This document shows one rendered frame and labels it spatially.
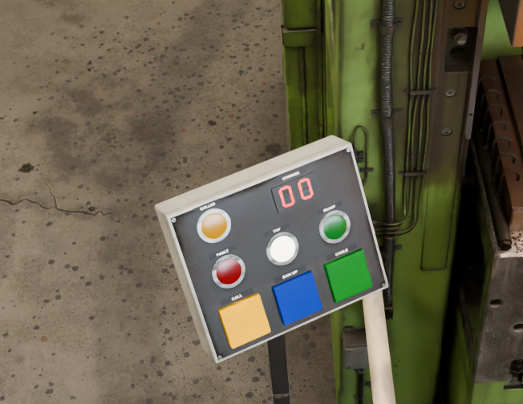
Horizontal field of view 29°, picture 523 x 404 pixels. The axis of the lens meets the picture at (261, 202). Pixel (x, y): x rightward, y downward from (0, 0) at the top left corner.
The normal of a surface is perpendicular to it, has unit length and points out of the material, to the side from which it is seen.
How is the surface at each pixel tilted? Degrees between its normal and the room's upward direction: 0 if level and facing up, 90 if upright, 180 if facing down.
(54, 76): 0
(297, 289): 60
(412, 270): 90
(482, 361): 90
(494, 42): 90
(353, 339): 0
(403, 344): 90
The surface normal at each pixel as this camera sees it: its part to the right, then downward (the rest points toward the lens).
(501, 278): 0.02, 0.75
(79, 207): -0.06, -0.67
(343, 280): 0.35, 0.23
